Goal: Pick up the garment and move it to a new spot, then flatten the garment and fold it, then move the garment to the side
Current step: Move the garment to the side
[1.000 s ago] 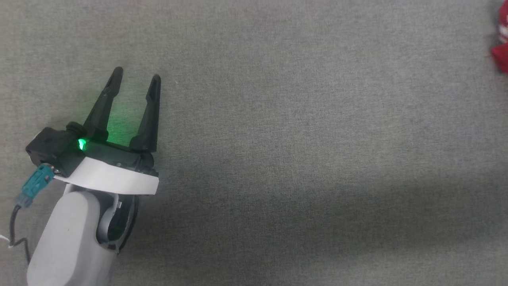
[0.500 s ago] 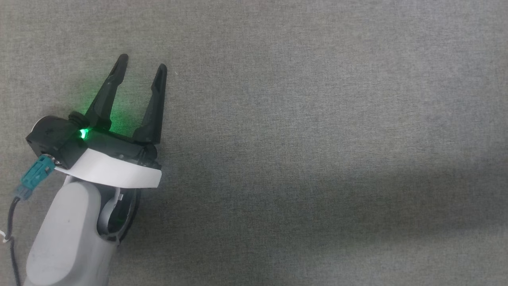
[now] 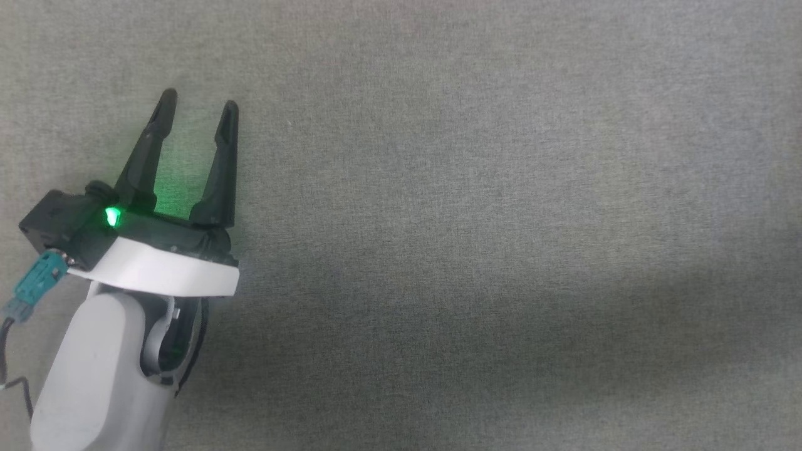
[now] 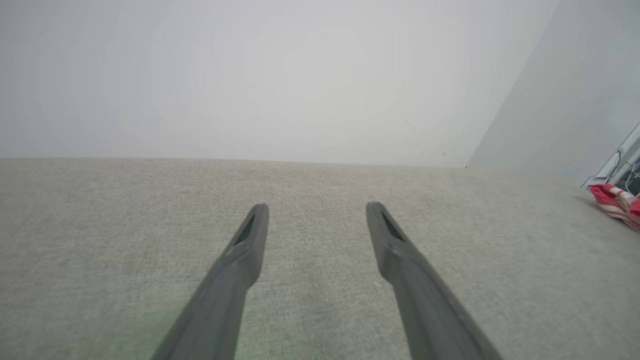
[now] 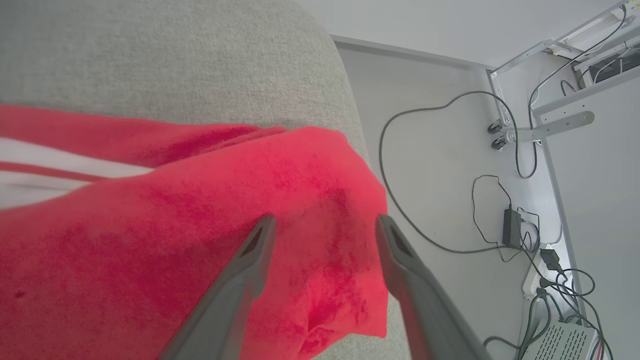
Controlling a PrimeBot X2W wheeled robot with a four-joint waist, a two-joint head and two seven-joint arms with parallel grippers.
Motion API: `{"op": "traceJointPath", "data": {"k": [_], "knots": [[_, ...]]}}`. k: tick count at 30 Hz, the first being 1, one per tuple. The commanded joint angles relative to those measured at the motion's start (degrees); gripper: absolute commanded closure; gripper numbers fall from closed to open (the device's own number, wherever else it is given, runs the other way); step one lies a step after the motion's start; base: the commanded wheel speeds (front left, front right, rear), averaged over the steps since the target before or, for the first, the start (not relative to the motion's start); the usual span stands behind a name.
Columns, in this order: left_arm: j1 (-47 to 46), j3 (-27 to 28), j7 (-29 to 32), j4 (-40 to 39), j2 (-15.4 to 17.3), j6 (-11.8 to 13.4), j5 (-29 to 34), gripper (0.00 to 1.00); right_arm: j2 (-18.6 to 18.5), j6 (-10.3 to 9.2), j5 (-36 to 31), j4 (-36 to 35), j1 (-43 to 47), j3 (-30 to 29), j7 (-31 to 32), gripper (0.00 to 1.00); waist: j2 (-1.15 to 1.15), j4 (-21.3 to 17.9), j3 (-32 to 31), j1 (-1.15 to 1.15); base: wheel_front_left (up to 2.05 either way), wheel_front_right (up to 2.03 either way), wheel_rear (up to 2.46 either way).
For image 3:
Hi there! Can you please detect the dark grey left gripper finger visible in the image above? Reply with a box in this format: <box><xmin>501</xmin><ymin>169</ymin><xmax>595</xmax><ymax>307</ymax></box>
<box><xmin>115</xmin><ymin>88</ymin><xmax>179</xmax><ymax>215</ymax></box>
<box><xmin>189</xmin><ymin>100</ymin><xmax>240</xmax><ymax>227</ymax></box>

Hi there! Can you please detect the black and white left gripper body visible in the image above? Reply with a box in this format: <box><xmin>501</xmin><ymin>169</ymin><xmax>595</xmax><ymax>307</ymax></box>
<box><xmin>66</xmin><ymin>185</ymin><xmax>241</xmax><ymax>299</ymax></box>

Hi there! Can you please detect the grey fabric covered surface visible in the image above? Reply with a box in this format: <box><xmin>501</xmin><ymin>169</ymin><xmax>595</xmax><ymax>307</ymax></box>
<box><xmin>0</xmin><ymin>0</ymin><xmax>802</xmax><ymax>451</ymax></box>

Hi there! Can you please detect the teal left camera cable connector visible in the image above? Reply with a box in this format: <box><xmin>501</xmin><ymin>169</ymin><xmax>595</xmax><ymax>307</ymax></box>
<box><xmin>3</xmin><ymin>249</ymin><xmax>68</xmax><ymax>323</ymax></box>

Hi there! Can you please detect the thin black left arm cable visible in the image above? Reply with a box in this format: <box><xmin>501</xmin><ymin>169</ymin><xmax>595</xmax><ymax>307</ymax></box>
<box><xmin>0</xmin><ymin>316</ymin><xmax>33</xmax><ymax>422</ymax></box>

